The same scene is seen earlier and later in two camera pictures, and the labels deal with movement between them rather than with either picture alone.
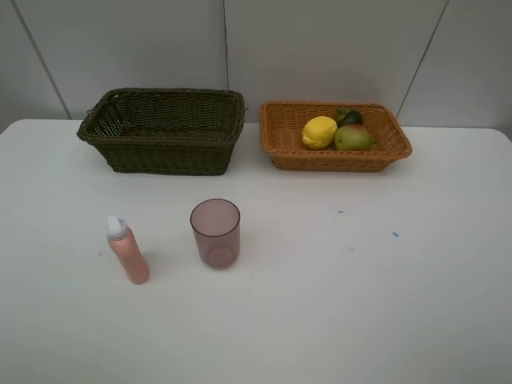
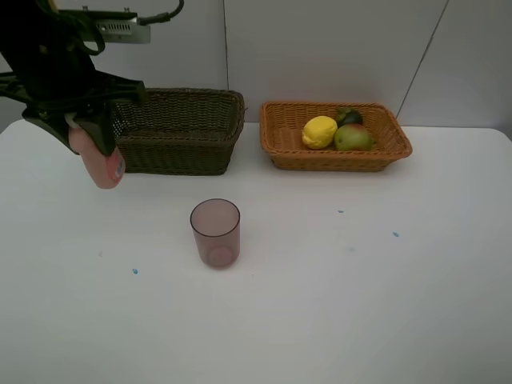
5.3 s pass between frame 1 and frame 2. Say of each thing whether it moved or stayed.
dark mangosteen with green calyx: stayed
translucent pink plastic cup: stayed
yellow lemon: stayed
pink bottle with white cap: moved
